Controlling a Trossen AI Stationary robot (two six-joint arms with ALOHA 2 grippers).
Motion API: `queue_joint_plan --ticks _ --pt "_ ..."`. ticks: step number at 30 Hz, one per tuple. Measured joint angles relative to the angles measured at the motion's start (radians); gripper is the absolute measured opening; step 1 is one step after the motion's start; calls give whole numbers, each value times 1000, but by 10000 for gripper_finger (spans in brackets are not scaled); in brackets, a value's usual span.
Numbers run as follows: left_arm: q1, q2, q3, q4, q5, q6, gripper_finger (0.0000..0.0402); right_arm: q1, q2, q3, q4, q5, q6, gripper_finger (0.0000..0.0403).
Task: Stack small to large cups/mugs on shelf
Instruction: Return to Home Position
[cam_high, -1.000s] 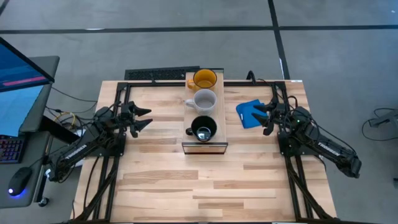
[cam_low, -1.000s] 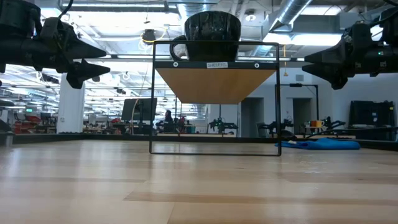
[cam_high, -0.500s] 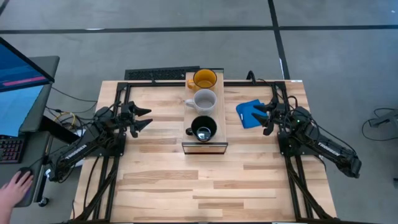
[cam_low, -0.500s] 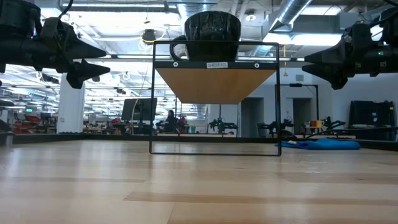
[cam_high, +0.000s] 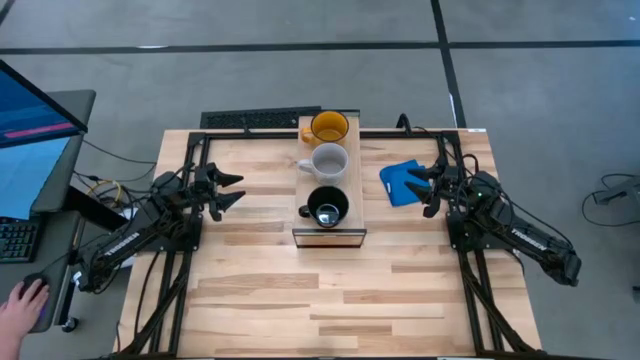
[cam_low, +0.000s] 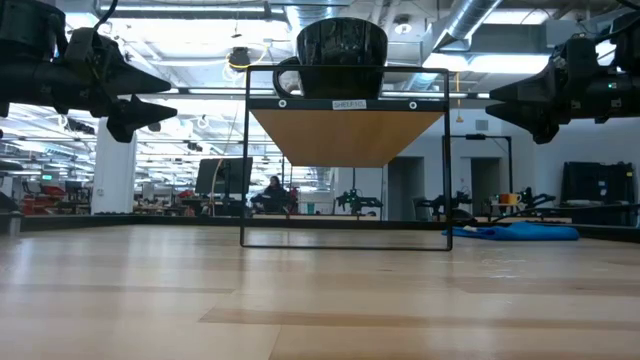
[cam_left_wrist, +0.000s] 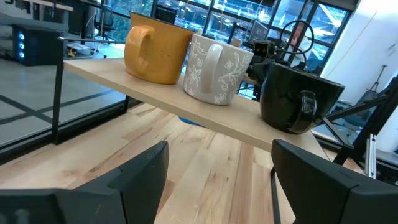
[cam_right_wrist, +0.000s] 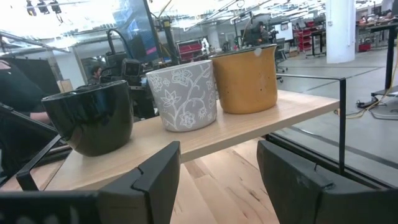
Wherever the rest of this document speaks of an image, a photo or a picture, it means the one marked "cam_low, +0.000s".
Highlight blue cloth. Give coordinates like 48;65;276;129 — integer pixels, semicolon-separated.
441;222;581;242

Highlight person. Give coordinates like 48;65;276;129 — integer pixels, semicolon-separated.
252;175;294;215

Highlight glossy black ceramic mug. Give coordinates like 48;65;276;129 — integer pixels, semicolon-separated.
272;17;390;100

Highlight silver ceiling duct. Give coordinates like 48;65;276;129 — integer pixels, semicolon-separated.
404;0;504;91

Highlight black storage cases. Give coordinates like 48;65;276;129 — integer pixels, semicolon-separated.
562;160;636;206

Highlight black table frame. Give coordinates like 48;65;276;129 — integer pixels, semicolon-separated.
0;212;640;242

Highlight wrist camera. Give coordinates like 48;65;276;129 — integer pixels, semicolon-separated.
552;34;601;84
64;27;120;69

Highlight wooden shelf with black frame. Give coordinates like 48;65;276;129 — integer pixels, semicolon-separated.
239;64;455;252

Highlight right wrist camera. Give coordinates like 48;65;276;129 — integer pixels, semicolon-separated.
552;34;601;84

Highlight black background stand frame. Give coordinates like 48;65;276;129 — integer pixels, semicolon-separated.
442;133;514;211

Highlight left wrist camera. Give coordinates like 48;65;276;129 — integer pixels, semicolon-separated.
64;27;120;69

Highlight white room pillar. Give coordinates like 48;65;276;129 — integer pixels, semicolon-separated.
91;124;137;215

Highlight yellow hanging cord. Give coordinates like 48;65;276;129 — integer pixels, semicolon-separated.
453;72;464;124

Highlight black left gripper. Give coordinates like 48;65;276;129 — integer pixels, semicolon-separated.
0;62;179;144

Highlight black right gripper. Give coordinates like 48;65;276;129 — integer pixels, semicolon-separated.
485;69;640;145

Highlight dark background monitor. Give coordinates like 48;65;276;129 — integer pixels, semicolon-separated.
194;157;254;196

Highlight black ceiling camera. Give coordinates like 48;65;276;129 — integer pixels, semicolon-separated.
228;46;253;71

